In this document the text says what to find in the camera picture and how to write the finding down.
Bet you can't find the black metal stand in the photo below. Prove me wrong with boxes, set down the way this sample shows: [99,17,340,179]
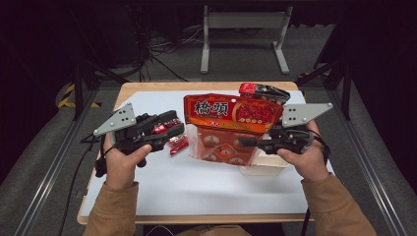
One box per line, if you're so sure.
[72,58,129,121]
[296,58,353,121]

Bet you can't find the white divided plastic container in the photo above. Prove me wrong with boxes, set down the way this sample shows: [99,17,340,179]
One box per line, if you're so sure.
[239,151,290,177]

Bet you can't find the small clear red sauce packet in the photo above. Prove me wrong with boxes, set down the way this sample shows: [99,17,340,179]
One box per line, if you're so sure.
[151,119,190,155]

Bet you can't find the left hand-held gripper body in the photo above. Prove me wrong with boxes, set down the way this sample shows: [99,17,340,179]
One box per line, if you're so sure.
[92,102,165,155]

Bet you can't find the bundle of black floor cables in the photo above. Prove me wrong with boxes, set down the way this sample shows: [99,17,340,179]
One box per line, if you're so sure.
[131,26,205,83]

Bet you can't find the person's left hand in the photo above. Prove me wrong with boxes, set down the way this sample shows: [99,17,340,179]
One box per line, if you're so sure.
[103,146,152,191]

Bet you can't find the person's right hand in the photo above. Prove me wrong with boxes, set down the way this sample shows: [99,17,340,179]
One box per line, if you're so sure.
[276,121,330,183]

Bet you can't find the person's tan clothing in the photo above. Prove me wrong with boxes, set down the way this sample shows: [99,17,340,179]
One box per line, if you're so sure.
[176,224,251,236]

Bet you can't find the orange soup base packet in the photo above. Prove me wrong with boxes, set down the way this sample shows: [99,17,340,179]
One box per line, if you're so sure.
[183,92,284,166]

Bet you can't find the wooden table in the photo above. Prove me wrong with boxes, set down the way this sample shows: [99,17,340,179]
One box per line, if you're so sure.
[77,81,335,225]

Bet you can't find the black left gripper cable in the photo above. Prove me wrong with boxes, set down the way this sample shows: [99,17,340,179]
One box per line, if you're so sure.
[58,132,116,236]

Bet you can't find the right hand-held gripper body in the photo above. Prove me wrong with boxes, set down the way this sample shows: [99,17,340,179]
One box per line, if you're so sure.
[259,102,333,155]

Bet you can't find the grey metal stand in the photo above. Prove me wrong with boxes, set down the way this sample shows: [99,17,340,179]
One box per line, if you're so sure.
[200,4,294,75]

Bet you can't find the aluminium floor rail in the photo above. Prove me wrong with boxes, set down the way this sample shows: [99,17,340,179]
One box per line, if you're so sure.
[14,89,99,236]
[328,89,407,236]

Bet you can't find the white table mat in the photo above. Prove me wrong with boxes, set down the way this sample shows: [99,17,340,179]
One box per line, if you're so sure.
[80,89,335,217]

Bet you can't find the red and black soup packet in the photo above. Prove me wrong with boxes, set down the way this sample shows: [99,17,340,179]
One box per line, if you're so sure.
[238,82,291,106]

